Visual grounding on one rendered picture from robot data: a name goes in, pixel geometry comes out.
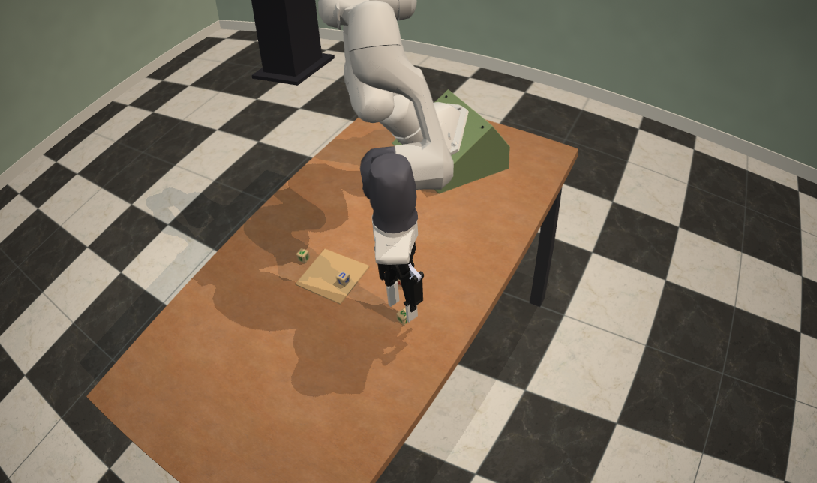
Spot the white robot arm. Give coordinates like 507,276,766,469
318,0,469,265

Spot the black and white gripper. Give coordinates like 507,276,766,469
378,242,424,322

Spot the tan flat mat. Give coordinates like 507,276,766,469
296,249,370,304

